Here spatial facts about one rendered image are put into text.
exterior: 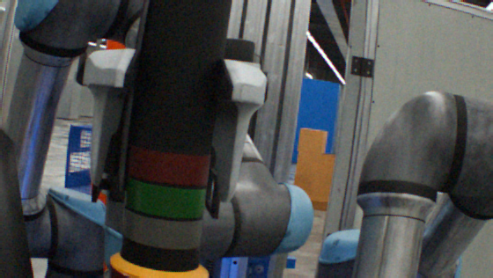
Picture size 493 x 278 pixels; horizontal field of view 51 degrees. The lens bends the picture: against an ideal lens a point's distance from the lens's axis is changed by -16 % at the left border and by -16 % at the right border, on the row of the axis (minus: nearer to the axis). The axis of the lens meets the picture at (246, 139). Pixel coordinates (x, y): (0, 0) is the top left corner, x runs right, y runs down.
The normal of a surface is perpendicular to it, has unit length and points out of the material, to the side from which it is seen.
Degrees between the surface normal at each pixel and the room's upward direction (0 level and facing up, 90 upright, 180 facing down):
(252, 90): 90
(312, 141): 90
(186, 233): 90
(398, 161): 72
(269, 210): 66
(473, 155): 99
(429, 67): 90
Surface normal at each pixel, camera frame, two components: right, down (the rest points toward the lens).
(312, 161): -0.22, 0.03
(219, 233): 0.61, 0.18
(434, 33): 0.00, 0.05
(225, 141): -0.96, -0.04
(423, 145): -0.23, -0.19
